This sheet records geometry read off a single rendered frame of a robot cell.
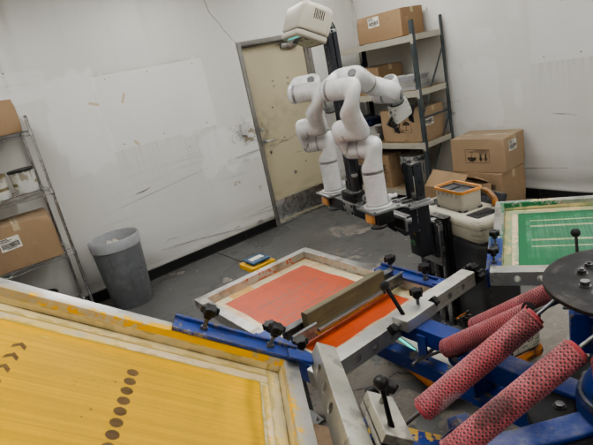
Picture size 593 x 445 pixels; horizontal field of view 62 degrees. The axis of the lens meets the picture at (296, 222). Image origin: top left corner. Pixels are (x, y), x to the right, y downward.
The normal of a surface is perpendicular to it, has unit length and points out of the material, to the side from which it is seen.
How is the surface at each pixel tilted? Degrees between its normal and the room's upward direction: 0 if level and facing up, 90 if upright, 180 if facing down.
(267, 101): 90
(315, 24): 90
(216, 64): 90
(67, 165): 90
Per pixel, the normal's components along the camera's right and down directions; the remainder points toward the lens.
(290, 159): 0.60, 0.13
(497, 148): -0.72, 0.31
